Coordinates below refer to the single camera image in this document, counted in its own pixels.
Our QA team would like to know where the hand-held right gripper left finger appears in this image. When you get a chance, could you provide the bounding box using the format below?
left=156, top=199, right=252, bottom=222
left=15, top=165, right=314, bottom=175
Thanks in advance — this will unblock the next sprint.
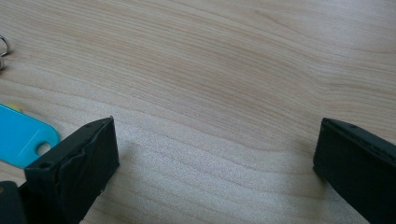
left=19, top=116, right=120, bottom=224

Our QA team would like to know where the blue plastic key tag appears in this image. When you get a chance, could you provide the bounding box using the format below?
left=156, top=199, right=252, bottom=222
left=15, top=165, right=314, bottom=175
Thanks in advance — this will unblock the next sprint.
left=0, top=104, right=61, bottom=170

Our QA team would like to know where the metal key ring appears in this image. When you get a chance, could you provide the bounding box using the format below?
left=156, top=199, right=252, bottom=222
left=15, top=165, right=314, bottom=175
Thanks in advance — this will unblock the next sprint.
left=0, top=35, right=12, bottom=71

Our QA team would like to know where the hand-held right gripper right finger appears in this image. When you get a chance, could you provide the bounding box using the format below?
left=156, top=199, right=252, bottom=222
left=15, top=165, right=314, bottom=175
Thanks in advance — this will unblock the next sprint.
left=312, top=117, right=396, bottom=224

